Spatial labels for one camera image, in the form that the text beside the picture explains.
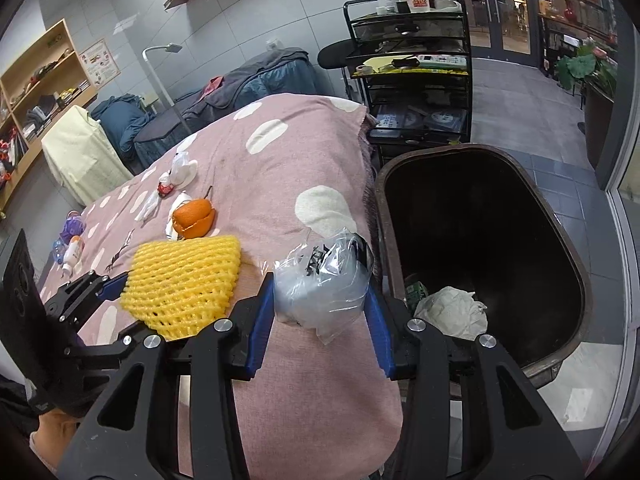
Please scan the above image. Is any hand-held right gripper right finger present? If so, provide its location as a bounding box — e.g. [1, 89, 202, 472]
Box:
[362, 280, 586, 480]

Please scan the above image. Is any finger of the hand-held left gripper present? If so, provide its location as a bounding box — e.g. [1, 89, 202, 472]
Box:
[62, 317, 151, 370]
[45, 270, 128, 321]

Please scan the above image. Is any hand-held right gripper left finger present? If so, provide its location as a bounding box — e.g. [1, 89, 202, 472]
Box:
[57, 272, 276, 480]

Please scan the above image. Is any white face mask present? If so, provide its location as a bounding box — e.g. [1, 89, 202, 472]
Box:
[414, 286, 488, 341]

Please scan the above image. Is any clear plastic bag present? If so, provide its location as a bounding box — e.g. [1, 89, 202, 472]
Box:
[272, 227, 375, 346]

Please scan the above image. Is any yellow foam fruit net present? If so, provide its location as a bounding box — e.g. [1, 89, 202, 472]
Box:
[120, 235, 242, 333]

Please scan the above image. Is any black trash bin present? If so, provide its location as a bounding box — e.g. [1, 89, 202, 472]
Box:
[374, 143, 593, 391]

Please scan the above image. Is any person's left hand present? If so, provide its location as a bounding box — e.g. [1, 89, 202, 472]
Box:
[30, 407, 83, 476]

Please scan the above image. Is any white pill bottle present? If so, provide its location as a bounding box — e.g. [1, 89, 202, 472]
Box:
[62, 235, 86, 276]

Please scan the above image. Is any dry brown twig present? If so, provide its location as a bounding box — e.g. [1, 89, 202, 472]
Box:
[106, 230, 136, 273]

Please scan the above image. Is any purple plastic toy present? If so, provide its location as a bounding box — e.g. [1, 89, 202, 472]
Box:
[60, 212, 86, 241]

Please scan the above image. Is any orange peel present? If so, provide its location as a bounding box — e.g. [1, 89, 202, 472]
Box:
[165, 186, 217, 240]

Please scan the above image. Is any cream towel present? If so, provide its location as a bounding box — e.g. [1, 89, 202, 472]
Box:
[41, 105, 133, 206]

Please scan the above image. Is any blue cloth pile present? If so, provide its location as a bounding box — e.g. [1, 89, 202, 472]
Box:
[90, 94, 158, 158]

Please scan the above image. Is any massage bed with grey blanket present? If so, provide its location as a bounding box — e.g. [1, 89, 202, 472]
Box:
[132, 47, 326, 171]

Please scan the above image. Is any white floor lamp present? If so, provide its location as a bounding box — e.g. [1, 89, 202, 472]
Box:
[142, 42, 193, 136]

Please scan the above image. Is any yellow paper sheet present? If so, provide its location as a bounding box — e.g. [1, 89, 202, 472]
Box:
[362, 55, 401, 73]

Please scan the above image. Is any white remote control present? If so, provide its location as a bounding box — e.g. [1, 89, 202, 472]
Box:
[417, 54, 468, 67]

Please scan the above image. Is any black round stool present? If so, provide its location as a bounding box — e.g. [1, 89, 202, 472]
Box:
[318, 37, 358, 71]

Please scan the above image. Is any black trolley cart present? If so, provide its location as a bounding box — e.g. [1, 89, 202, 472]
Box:
[342, 0, 473, 161]

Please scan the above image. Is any potted green plant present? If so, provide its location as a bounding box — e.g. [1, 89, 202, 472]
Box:
[556, 37, 621, 171]

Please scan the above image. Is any glass double door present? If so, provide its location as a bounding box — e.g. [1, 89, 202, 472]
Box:
[470, 0, 538, 56]

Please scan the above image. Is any dark display table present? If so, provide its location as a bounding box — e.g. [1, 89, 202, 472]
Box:
[537, 0, 621, 76]

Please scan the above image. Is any wall poster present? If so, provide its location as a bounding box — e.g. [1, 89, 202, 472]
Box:
[79, 39, 121, 86]

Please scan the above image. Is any wooden wall cabinet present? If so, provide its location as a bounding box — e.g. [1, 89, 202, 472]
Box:
[0, 19, 98, 216]

